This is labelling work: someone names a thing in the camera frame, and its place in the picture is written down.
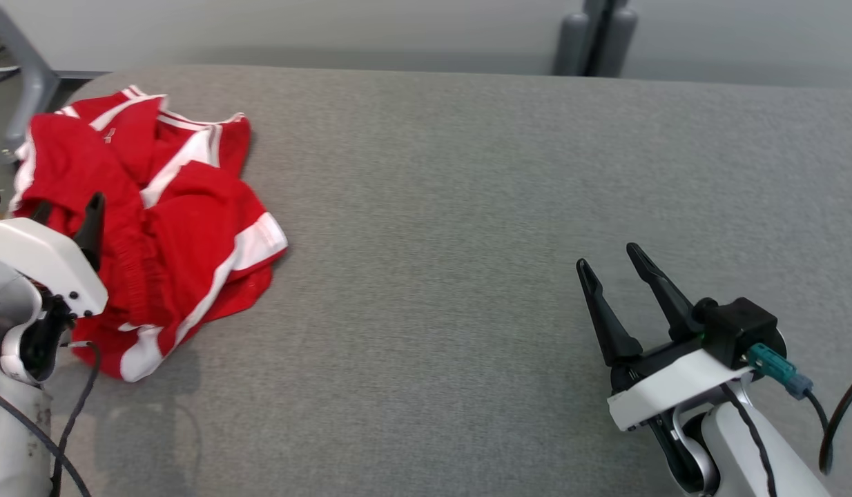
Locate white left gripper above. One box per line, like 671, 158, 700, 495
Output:
0, 192, 109, 318

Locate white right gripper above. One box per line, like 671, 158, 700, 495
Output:
577, 243, 751, 432

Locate red shorts with white stripe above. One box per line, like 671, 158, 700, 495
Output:
67, 162, 289, 382

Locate grey metal table leg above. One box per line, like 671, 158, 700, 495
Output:
0, 3, 62, 165

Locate teal right camera connector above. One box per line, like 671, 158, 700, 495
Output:
747, 343, 813, 400

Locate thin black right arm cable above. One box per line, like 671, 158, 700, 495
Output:
719, 383, 779, 497

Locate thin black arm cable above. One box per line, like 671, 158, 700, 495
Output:
0, 385, 92, 497
50, 340, 102, 497
719, 383, 779, 497

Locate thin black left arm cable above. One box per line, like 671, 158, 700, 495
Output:
0, 385, 92, 497
50, 340, 102, 497

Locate black right camera cable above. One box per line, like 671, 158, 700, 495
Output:
802, 364, 852, 476

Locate grey cylindrical post foot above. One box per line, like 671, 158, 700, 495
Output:
595, 8, 637, 78
554, 12, 592, 75

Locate grey partition post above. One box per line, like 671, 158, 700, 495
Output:
581, 0, 632, 77

